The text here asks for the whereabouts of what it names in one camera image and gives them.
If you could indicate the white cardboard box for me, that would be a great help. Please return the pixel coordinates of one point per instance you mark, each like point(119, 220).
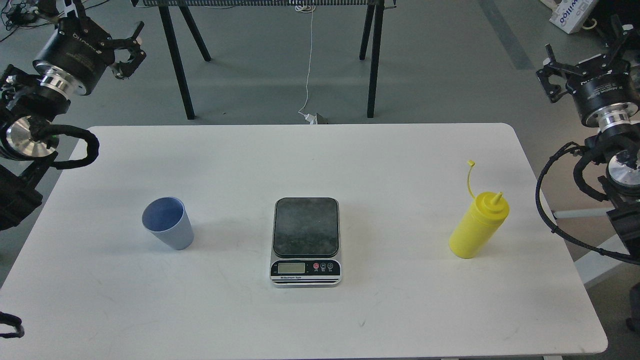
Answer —
point(570, 15)

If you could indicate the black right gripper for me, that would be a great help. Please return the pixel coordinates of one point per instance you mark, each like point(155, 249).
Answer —
point(602, 88)

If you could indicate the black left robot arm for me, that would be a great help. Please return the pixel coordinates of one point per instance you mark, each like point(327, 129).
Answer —
point(28, 133)

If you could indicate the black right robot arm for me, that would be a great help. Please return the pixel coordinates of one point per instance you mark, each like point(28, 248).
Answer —
point(607, 169)

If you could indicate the black digital kitchen scale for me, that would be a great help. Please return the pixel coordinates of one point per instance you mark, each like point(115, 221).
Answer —
point(305, 251)

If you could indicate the blue ribbed plastic cup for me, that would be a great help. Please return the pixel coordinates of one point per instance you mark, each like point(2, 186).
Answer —
point(166, 218)

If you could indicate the yellow squeeze bottle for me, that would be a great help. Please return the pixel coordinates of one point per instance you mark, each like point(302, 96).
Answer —
point(485, 215)

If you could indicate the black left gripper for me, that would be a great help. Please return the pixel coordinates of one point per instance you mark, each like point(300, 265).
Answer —
point(75, 59)

